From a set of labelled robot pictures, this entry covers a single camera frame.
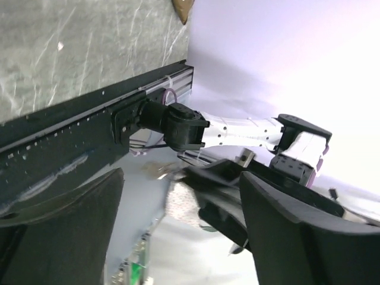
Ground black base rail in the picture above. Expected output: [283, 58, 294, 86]
[1, 61, 194, 220]

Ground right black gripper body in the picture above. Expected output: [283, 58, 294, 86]
[247, 154, 345, 217]

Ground brown foil pouch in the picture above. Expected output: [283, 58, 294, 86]
[172, 0, 194, 25]

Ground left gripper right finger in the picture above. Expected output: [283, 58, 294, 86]
[239, 172, 379, 284]

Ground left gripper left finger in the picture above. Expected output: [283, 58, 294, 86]
[1, 169, 124, 284]

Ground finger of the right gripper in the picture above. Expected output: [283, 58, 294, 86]
[198, 204, 251, 252]
[179, 159, 245, 208]

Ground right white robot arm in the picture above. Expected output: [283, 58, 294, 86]
[138, 101, 344, 252]

